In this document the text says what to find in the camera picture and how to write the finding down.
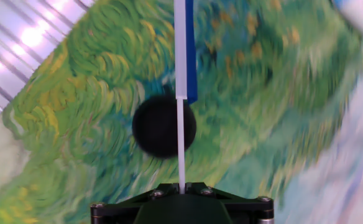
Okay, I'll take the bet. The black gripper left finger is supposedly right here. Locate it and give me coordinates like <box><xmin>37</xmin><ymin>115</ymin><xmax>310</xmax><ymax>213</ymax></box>
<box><xmin>90</xmin><ymin>182</ymin><xmax>180</xmax><ymax>224</ymax></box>

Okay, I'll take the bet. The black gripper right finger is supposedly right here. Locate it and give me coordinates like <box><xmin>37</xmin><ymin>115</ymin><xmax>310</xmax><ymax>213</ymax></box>
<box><xmin>184</xmin><ymin>182</ymin><xmax>275</xmax><ymax>224</ymax></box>

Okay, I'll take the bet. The blue flag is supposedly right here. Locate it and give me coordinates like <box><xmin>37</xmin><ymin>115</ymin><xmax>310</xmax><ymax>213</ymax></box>
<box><xmin>172</xmin><ymin>0</ymin><xmax>199</xmax><ymax>195</ymax></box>

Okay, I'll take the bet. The Van Gogh print tablecloth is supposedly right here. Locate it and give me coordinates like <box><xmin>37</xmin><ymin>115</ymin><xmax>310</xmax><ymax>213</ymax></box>
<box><xmin>0</xmin><ymin>0</ymin><xmax>363</xmax><ymax>224</ymax></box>

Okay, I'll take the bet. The black round base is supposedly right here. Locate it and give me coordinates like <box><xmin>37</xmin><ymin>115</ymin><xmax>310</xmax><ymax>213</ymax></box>
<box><xmin>131</xmin><ymin>93</ymin><xmax>198</xmax><ymax>159</ymax></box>

